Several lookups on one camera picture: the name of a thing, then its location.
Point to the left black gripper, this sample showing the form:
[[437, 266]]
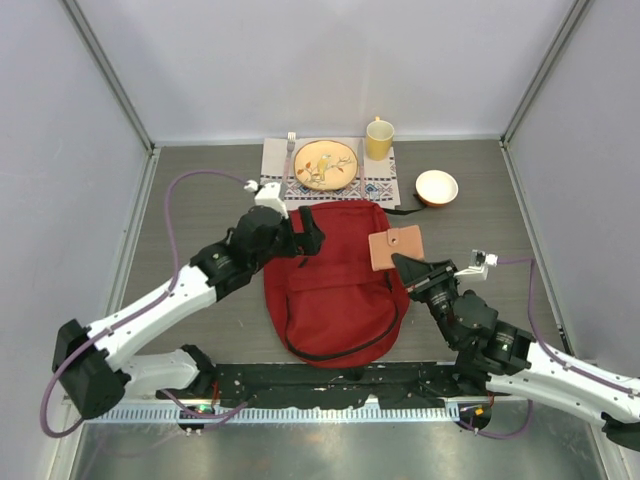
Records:
[[312, 235]]

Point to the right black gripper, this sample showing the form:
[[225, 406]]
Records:
[[418, 277]]

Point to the tan leather wallet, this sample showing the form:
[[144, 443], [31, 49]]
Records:
[[406, 241]]

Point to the red backpack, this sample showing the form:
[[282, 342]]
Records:
[[331, 310]]

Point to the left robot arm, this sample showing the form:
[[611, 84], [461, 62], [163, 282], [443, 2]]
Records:
[[89, 361]]

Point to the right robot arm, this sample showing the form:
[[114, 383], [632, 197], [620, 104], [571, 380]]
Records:
[[509, 360]]

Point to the patterned white placemat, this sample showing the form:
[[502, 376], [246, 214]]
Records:
[[381, 178]]

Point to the bird pattern wooden plate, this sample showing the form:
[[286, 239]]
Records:
[[325, 165]]

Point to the white orange bowl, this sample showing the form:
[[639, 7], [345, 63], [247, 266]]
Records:
[[436, 188]]

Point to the yellow mug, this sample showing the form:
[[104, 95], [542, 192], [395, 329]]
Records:
[[378, 139]]

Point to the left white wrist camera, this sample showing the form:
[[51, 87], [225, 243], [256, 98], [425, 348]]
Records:
[[267, 195]]

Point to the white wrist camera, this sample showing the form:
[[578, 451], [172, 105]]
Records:
[[480, 262], [267, 195]]

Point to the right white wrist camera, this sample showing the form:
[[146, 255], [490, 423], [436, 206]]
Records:
[[480, 262]]

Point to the pink handled fork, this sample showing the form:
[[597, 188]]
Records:
[[290, 147]]

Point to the pink handled knife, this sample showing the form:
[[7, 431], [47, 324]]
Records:
[[361, 168]]

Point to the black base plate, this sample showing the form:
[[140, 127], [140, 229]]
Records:
[[396, 385]]

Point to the white slotted cable duct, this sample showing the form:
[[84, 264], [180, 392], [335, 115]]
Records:
[[369, 413]]

